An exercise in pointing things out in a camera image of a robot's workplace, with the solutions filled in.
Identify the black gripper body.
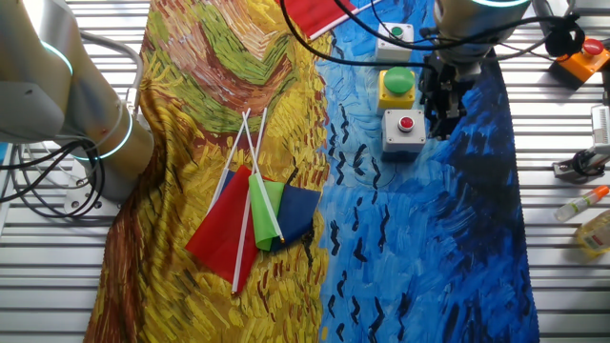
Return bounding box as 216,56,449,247
419,56,476,118

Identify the large red flag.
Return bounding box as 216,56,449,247
274,0,384,42

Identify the yellow box green mushroom button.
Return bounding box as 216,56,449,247
376,66,417,115

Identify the silver ribbed camera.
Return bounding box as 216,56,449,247
590,104,610,156

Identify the clear bottle yellow liquid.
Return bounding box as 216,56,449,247
574,209,610,259

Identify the small green flag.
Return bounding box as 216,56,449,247
240,111,287,252

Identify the orange emergency stop box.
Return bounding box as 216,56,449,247
547,32,610,91

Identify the small blue flag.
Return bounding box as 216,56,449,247
207,107,323,253

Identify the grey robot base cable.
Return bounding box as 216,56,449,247
78,30,145,118

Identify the grey box green button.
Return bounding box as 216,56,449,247
375,21,415,66

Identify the grey box red button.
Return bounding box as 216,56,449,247
379,108,428,162

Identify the small red flag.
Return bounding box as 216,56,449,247
184,107,269,296

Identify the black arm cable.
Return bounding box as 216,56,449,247
279,0,587,68

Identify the painted wheat field cloth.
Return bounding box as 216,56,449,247
83,0,541,343

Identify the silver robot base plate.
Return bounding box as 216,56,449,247
64,159,123,218

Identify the black base cable bundle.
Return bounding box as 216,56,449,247
0,137,107,221

